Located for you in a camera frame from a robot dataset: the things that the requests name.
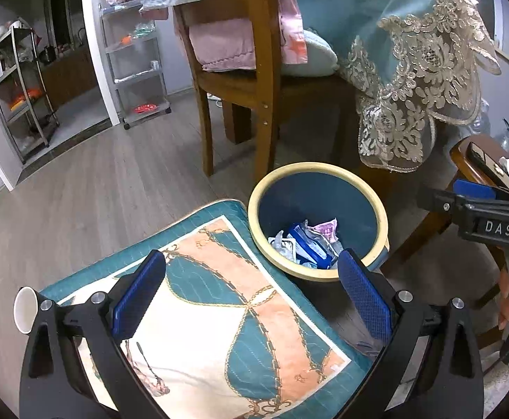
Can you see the wooden kitchen cabinet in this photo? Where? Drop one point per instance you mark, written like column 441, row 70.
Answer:
column 71, row 74

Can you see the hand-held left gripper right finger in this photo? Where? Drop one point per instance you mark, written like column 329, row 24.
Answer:
column 365, row 297

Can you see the pink folded blanket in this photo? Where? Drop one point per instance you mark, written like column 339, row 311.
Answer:
column 224, row 43

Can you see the metal shelf rack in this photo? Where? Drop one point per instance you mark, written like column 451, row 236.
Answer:
column 16, row 65

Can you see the printed quilted mat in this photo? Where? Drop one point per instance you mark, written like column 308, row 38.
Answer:
column 219, row 314

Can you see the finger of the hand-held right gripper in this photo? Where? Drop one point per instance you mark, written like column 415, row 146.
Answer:
column 437, row 198
column 472, row 189

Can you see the pale teal pillow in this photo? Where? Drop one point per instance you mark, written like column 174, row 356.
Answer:
column 319, row 56

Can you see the pink snack wrapper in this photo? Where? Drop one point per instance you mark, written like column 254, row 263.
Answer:
column 326, row 229

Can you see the person's right hand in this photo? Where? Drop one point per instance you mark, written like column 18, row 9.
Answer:
column 506, row 297

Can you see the dark kettle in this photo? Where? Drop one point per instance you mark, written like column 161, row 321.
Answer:
column 47, row 54

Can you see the white rolling cart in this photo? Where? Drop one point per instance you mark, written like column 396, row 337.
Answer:
column 136, row 76

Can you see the blue wet wipes packet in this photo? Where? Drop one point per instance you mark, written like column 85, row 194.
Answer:
column 306, row 244

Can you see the orange tray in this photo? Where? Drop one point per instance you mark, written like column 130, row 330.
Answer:
column 25, row 98

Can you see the wooden chair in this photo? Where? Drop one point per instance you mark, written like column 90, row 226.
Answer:
column 463, row 157
column 263, row 52

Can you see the blue bin with yellow rim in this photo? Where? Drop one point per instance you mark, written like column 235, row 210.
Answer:
column 315, row 192

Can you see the red plastic item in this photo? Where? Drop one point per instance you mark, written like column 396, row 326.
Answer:
column 145, row 108

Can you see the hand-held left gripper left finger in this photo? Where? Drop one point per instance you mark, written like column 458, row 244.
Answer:
column 138, row 297

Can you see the white power strip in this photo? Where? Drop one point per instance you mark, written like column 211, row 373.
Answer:
column 214, row 99

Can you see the black cup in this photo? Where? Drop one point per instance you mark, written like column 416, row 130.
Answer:
column 23, row 310

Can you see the teal lace tablecloth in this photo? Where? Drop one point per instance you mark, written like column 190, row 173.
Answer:
column 359, row 0

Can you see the pink hanging cloth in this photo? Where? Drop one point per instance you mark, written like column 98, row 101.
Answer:
column 291, row 30

